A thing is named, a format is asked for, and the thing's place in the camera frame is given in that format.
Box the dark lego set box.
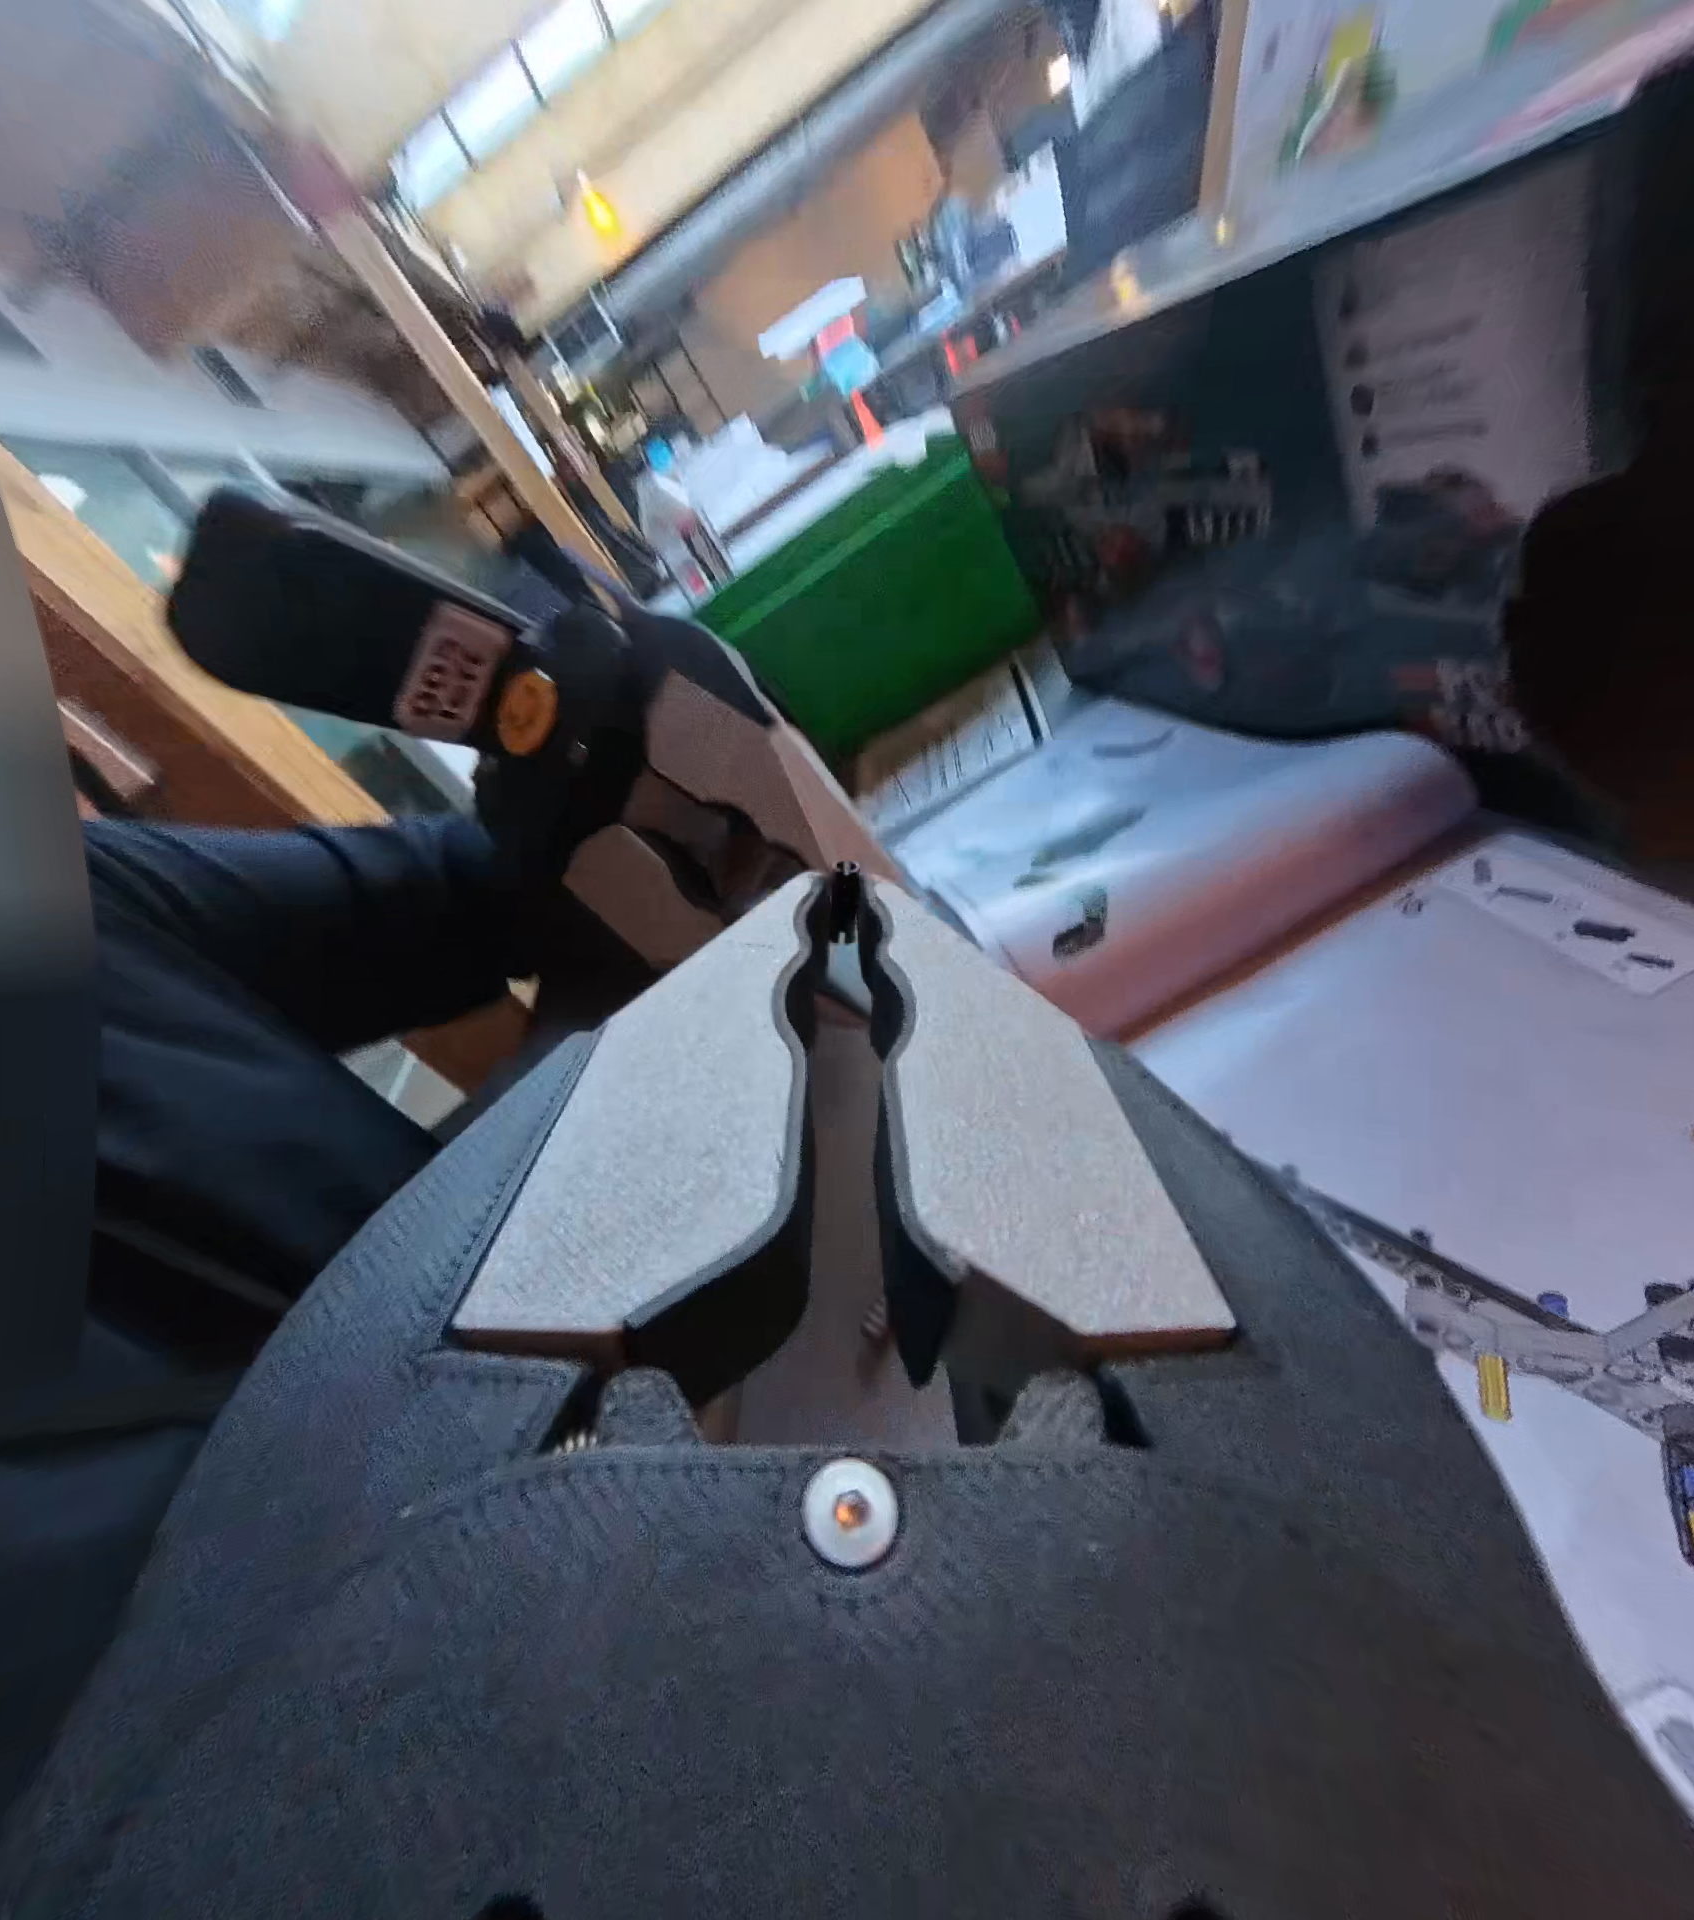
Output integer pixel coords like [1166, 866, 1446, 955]
[961, 150, 1694, 857]

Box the lego instruction booklet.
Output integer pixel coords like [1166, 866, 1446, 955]
[868, 696, 1694, 1920]

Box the white plastic bottle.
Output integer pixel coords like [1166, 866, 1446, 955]
[635, 461, 732, 606]

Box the wooden post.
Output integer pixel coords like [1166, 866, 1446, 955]
[317, 209, 619, 577]

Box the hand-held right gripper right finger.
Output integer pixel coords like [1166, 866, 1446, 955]
[857, 881, 1241, 1387]

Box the white printed sticker sheet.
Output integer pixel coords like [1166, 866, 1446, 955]
[859, 660, 1079, 819]

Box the wooden table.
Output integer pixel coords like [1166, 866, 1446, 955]
[0, 431, 391, 830]

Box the person's left forearm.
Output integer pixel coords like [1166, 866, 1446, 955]
[78, 812, 550, 1058]

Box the green plastic crate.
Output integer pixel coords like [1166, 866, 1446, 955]
[695, 431, 1048, 762]

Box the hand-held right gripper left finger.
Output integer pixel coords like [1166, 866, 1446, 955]
[451, 874, 832, 1409]

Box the colourful cardboard box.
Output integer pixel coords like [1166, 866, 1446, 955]
[1200, 0, 1694, 216]

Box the person's dark clothing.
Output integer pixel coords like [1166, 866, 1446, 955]
[0, 960, 595, 1698]

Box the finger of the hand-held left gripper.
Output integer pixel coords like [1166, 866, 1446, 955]
[636, 660, 900, 895]
[558, 786, 796, 980]

